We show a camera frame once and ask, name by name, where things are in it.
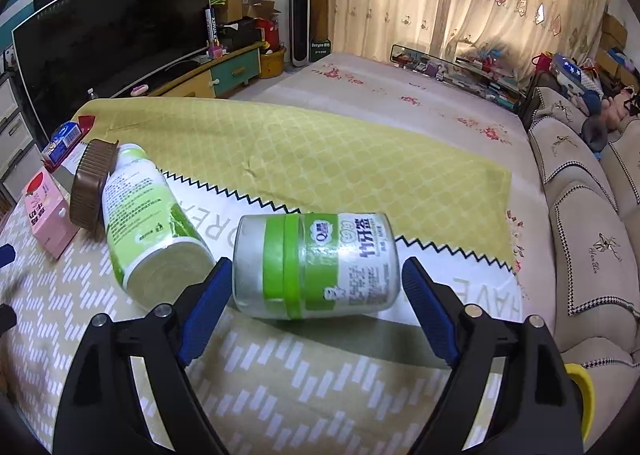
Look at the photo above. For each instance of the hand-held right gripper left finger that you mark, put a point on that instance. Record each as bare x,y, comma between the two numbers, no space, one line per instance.
202,320

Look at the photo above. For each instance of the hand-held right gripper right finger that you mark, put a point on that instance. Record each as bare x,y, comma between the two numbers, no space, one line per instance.
435,315

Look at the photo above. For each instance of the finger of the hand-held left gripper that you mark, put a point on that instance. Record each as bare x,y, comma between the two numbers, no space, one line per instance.
6,255

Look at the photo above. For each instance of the clear jar with green label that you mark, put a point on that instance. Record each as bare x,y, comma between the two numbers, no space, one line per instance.
320,265

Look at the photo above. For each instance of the pink carton box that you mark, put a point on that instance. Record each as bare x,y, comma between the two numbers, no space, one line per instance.
47,215

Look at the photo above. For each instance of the chevron patterned cloth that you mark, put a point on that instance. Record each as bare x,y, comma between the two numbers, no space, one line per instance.
280,395

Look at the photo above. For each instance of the brown ribbed lid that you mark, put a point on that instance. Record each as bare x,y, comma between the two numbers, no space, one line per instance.
90,185

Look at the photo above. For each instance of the green and white bottle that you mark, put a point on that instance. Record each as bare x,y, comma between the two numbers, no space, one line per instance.
145,215

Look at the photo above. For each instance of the white drawer cabinet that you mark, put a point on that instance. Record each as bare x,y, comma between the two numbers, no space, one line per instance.
15,135

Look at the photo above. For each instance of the blue and white small box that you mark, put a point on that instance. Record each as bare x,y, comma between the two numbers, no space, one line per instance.
62,137

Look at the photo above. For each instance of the small red carton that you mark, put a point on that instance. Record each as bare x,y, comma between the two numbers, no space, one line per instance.
86,125

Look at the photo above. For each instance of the beige embroidered sofa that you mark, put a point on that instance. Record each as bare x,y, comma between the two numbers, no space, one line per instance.
590,215

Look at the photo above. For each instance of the yellow grid cloth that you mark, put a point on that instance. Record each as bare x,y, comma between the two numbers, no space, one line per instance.
325,160

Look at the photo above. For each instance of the white and pink round gadget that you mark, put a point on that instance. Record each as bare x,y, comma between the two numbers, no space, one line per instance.
140,90

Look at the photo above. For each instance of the black curved television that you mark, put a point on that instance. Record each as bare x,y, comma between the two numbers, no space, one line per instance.
110,35

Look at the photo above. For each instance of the low rack with clutter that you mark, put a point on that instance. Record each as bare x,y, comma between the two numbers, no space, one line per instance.
475,70

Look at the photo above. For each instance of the yellow and teal television stand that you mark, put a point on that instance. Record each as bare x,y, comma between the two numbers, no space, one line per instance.
235,70

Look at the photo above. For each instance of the yellow basin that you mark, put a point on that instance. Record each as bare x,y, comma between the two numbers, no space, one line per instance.
272,66

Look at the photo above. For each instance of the small pink box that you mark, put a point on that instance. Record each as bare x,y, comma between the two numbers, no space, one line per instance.
216,51

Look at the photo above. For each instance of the pile of toys and bags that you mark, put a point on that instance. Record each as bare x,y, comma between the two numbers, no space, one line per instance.
590,80

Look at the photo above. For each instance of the small green box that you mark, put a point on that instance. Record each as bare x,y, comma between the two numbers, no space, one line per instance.
319,50

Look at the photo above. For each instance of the black and white tube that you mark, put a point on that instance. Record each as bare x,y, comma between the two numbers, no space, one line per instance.
210,27

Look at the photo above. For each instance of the red box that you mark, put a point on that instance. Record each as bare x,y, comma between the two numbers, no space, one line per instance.
267,30

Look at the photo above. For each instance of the open cardboard box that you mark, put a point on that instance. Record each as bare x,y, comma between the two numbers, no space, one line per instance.
250,10

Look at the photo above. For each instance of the black tower fan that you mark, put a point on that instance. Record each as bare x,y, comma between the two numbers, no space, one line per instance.
300,20

